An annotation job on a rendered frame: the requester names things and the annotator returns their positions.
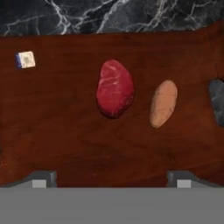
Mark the orange sweet potato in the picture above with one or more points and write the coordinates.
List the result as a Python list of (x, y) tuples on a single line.
[(163, 103)]

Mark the dark brown wooden tray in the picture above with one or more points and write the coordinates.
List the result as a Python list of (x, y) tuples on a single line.
[(70, 137)]

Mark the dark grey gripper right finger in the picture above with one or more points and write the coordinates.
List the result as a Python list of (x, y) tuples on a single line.
[(181, 176)]

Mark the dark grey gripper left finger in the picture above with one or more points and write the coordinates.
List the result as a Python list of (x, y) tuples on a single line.
[(43, 176)]

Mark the small white blue cube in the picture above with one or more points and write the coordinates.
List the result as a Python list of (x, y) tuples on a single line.
[(25, 59)]

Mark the red raw steak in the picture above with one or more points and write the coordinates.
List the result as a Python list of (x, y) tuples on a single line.
[(115, 89)]

